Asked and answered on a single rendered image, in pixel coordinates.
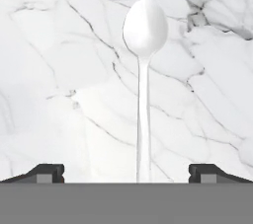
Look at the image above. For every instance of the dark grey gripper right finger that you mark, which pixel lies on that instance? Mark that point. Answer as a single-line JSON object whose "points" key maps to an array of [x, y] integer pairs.
{"points": [[207, 170]]}

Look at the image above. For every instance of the white spoon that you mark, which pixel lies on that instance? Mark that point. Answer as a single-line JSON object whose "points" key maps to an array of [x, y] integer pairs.
{"points": [[145, 30]]}

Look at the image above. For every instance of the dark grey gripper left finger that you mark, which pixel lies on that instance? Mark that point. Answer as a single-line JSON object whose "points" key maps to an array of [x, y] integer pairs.
{"points": [[46, 171]]}

